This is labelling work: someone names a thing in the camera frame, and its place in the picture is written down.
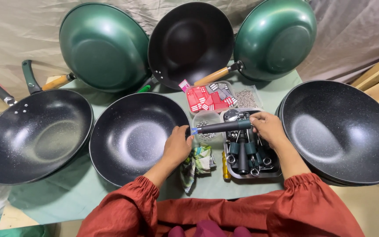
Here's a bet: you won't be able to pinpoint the person's right hand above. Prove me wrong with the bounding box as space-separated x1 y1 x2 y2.
249 111 291 149

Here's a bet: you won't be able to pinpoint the person's left hand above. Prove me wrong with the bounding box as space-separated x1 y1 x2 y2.
162 125 195 167

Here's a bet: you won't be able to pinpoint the black pan handle green end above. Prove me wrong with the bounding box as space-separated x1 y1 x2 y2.
191 118 252 135

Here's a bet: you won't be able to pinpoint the green white patterned cloth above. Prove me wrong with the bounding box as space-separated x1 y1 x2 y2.
180 143 217 194

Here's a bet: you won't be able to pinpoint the metal tray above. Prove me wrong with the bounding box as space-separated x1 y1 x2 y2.
220 108 282 180

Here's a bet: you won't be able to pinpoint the clear container of small screws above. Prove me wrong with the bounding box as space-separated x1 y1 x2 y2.
234 85 264 110

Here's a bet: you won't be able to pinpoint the round clear container of nuts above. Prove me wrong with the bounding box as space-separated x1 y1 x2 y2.
192 110 225 143

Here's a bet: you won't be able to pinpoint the yellow screwdriver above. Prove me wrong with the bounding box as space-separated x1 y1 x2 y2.
221 150 231 180

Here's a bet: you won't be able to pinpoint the clear container of red labels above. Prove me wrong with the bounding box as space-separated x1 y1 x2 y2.
185 81 240 116

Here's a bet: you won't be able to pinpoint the small pink box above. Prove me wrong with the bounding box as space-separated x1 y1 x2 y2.
178 79 191 93

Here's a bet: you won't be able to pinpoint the stack of black speckled woks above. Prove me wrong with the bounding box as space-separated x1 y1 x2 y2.
275 80 379 187

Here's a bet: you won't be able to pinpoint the person's rust red garment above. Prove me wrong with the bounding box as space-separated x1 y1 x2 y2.
77 172 365 237

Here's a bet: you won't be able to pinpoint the person's magenta trousers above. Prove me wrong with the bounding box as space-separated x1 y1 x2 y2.
168 219 252 237

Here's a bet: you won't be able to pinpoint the pale green tablecloth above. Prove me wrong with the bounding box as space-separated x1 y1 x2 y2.
8 68 304 225

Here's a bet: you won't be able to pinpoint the beige fabric backdrop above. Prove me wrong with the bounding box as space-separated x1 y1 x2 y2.
0 0 379 116

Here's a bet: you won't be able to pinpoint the pile of black green handles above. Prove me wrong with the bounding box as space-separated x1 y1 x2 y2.
224 110 274 178

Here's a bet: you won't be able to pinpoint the black speckled wok without handle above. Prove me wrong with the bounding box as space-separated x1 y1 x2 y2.
89 92 192 188

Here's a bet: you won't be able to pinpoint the green wok with wooden handle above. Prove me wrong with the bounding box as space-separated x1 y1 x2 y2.
193 0 318 87
41 2 151 93

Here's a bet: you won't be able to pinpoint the black wok with green handle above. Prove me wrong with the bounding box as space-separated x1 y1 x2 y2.
137 2 235 93

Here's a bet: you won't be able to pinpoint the black speckled wok with handle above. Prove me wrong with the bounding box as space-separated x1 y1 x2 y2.
0 72 94 185

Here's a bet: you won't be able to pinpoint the dark green pan handle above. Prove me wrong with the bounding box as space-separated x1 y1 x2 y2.
21 59 42 95

